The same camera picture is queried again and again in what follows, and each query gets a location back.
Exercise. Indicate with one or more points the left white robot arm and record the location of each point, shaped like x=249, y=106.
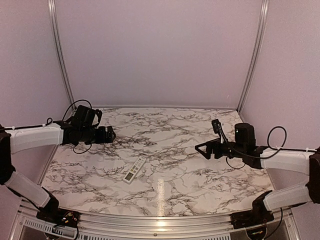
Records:
x=82, y=127

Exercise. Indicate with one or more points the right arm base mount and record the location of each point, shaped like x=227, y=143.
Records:
x=256, y=216

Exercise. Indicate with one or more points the white remote control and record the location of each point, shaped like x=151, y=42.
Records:
x=134, y=170

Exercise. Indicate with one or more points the left aluminium frame post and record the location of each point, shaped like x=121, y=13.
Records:
x=59, y=50

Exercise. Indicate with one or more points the front aluminium rail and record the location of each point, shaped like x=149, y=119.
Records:
x=98, y=226

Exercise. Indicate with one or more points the aluminium frame post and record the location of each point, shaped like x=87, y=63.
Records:
x=59, y=50
x=262, y=22

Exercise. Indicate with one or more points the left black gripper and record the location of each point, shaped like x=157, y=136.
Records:
x=102, y=138

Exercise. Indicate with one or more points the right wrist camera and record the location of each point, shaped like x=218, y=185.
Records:
x=217, y=129

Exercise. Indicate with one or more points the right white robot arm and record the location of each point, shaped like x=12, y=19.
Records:
x=305, y=161

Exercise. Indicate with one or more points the right aluminium frame post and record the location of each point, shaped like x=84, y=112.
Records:
x=262, y=22

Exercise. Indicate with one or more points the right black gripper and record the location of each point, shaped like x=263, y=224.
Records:
x=213, y=144

